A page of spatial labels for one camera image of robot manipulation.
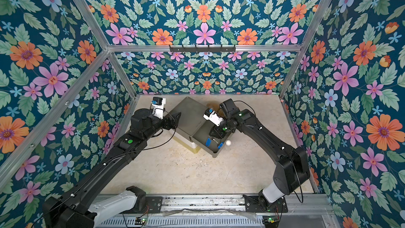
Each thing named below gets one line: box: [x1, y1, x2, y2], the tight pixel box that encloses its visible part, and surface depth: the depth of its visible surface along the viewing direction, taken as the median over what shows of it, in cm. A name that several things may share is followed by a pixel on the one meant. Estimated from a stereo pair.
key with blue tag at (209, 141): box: [205, 135, 213, 147], surface depth 81 cm
